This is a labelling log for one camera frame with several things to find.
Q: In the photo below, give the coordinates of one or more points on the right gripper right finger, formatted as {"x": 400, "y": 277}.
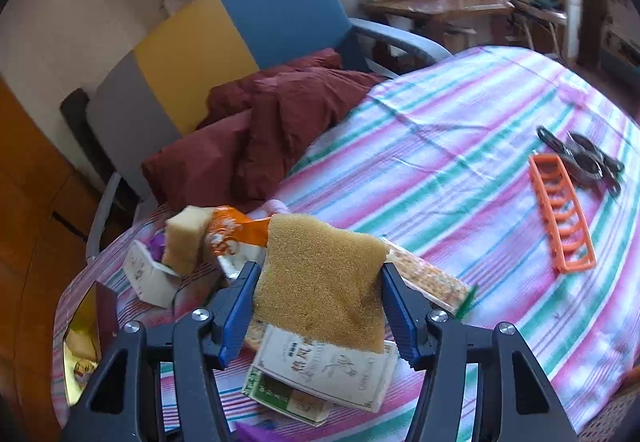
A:
{"x": 406, "y": 311}

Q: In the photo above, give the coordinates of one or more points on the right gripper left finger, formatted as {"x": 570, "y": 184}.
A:
{"x": 230, "y": 311}

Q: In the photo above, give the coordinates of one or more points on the white tall carton box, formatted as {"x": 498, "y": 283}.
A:
{"x": 342, "y": 376}

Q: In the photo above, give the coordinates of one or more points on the white hand cream box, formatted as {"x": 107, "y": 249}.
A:
{"x": 153, "y": 282}

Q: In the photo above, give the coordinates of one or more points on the large brown sponge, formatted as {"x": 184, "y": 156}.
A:
{"x": 322, "y": 283}

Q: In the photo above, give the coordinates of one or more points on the cracker packet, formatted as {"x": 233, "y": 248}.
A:
{"x": 442, "y": 289}

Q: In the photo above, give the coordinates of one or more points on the orange snack bag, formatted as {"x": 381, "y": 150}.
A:
{"x": 232, "y": 239}

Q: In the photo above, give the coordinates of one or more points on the small green box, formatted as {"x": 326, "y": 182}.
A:
{"x": 285, "y": 400}

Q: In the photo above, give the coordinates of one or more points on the yellow sponge near jacket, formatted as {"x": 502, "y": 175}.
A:
{"x": 184, "y": 235}

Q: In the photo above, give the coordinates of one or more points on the purple packet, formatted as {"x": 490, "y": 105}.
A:
{"x": 157, "y": 245}

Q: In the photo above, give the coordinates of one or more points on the gold tin storage box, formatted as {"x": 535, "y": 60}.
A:
{"x": 88, "y": 336}

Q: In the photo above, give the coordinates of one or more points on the dark red jacket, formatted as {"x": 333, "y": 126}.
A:
{"x": 255, "y": 130}

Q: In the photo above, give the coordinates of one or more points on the striped tablecloth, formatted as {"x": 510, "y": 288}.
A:
{"x": 437, "y": 162}

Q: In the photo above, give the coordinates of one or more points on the orange plastic rack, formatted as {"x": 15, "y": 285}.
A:
{"x": 561, "y": 214}

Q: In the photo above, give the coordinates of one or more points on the wooden wardrobe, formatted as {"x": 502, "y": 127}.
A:
{"x": 45, "y": 210}

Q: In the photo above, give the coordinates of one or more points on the black scissors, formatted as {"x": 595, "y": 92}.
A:
{"x": 587, "y": 164}

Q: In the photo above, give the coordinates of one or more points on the tricolour armchair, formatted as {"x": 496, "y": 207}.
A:
{"x": 156, "y": 93}

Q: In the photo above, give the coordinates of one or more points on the wooden side table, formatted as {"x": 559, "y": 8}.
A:
{"x": 456, "y": 24}

